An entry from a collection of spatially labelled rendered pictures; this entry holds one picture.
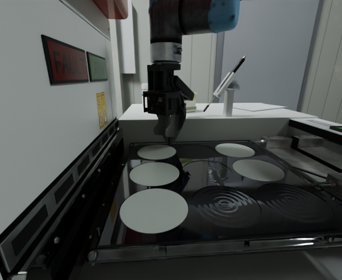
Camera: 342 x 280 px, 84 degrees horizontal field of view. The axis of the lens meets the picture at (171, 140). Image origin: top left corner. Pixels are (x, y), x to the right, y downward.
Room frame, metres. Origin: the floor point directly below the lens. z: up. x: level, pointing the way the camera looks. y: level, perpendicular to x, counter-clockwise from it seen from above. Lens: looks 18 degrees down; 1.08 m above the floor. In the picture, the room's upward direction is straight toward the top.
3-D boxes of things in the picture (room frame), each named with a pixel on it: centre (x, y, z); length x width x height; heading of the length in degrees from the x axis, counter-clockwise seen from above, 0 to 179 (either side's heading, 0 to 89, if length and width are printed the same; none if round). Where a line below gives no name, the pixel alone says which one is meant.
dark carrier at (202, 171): (0.35, -0.07, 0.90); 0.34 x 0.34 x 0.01; 4
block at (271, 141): (0.56, -0.32, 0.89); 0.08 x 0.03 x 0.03; 94
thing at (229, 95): (0.61, -0.17, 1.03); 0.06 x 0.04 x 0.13; 94
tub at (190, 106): (0.70, -0.04, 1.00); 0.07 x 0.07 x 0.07; 31
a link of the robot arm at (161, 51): (0.50, 0.01, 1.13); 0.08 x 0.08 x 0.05
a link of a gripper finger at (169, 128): (0.48, 0.00, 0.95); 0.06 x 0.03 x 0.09; 147
